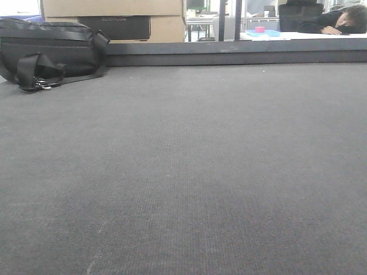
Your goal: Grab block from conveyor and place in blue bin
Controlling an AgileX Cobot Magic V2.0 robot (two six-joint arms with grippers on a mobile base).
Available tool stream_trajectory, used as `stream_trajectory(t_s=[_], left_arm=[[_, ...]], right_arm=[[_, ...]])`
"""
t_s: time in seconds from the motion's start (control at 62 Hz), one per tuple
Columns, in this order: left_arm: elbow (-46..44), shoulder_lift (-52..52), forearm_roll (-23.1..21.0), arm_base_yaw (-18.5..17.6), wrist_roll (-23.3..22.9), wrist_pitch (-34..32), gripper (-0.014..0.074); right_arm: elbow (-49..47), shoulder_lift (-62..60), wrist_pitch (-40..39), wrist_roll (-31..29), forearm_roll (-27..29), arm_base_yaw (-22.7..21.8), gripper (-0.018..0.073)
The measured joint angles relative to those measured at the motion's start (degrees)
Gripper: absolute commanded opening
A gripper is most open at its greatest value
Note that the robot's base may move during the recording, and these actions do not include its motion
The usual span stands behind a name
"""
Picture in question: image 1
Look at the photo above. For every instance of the dark conveyor side rail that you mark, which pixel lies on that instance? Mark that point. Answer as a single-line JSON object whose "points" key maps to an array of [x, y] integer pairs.
{"points": [[324, 50]]}

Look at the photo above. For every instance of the large cardboard box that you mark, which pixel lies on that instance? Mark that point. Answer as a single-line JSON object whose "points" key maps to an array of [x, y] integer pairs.
{"points": [[123, 21]]}

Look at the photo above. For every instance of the black office chair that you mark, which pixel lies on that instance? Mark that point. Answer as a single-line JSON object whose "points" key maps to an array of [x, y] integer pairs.
{"points": [[293, 13]]}

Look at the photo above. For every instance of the black vertical post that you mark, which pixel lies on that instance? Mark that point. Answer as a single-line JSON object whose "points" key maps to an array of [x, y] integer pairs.
{"points": [[238, 11]]}

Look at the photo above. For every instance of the person in dark clothing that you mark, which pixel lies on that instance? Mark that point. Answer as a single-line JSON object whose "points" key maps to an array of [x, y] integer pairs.
{"points": [[340, 22]]}

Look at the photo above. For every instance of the black fabric shoulder bag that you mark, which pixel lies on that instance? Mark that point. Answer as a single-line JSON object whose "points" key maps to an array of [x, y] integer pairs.
{"points": [[41, 55]]}

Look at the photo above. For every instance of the white table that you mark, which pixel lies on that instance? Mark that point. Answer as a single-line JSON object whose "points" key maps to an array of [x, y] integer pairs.
{"points": [[286, 36]]}

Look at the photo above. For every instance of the light blue tray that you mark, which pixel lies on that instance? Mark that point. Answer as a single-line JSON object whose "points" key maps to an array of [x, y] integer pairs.
{"points": [[268, 33]]}

